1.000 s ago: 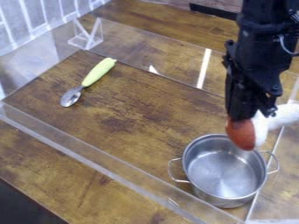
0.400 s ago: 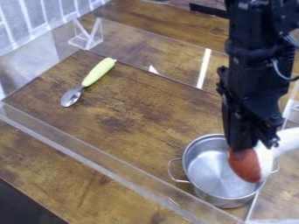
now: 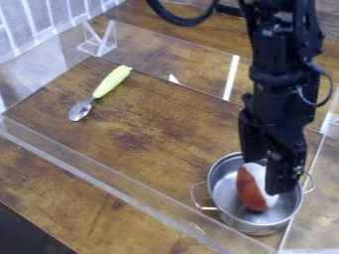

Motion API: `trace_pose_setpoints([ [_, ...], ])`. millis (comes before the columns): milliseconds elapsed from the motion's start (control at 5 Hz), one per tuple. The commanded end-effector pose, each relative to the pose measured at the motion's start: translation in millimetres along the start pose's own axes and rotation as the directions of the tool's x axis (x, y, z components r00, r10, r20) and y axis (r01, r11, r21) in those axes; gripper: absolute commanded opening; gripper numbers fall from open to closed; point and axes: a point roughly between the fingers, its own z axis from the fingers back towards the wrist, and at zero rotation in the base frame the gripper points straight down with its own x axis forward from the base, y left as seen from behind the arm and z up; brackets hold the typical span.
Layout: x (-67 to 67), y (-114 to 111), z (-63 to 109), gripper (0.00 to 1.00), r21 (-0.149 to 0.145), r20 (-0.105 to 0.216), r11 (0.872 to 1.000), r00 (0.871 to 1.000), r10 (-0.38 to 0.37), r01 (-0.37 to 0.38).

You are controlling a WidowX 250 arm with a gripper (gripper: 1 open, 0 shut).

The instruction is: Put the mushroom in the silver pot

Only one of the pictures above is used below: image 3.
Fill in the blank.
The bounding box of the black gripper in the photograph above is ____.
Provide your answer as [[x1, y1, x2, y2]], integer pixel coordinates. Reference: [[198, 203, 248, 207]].
[[239, 93, 315, 195]]

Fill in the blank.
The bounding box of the red and white plush mushroom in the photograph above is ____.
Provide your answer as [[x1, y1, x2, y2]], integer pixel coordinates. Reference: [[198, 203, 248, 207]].
[[236, 163, 277, 212]]

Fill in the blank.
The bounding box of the silver metal pot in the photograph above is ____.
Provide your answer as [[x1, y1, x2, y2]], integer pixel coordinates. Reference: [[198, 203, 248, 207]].
[[190, 153, 315, 236]]

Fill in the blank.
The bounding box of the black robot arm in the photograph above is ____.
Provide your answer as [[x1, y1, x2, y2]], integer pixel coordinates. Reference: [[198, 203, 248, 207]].
[[239, 0, 327, 195]]

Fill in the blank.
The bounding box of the clear acrylic front barrier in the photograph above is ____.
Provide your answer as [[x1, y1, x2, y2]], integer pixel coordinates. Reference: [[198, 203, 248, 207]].
[[0, 115, 277, 254]]

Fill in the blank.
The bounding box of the clear acrylic triangle stand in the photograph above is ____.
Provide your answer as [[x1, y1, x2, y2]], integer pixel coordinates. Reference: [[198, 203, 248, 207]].
[[77, 21, 117, 57]]

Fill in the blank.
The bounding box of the spoon with yellow-green handle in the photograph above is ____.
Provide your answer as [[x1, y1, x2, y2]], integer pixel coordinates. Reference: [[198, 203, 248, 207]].
[[68, 65, 132, 122]]

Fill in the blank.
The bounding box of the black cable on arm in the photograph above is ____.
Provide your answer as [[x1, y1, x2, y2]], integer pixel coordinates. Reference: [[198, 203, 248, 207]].
[[144, 0, 336, 108]]

